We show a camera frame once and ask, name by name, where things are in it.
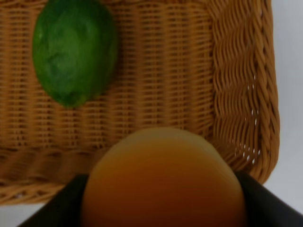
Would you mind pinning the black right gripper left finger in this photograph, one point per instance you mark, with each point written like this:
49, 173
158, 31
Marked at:
64, 209

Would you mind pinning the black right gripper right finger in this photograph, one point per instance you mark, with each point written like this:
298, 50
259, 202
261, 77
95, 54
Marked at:
264, 209

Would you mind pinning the red orange peach fruit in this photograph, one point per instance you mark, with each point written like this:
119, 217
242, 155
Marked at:
163, 177

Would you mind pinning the orange wicker basket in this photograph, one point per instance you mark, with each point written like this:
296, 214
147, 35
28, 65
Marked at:
206, 66

